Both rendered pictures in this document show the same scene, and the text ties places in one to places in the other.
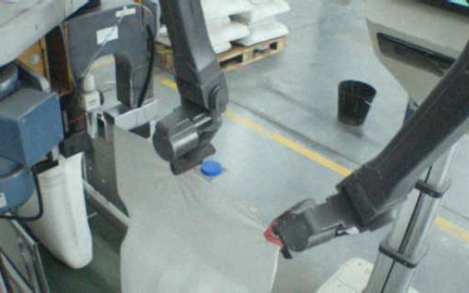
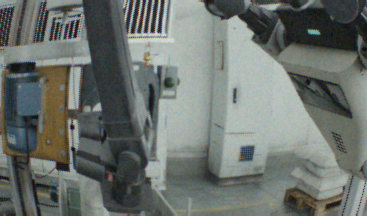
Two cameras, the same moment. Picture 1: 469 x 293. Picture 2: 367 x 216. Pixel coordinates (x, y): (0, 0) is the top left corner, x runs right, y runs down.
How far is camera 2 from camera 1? 74 cm
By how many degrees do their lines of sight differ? 43
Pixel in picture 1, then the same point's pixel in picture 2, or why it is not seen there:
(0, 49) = (26, 53)
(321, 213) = (88, 144)
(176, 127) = (83, 116)
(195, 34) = not seen: hidden behind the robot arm
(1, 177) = (16, 127)
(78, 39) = (89, 80)
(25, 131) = (19, 92)
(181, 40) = not seen: hidden behind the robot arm
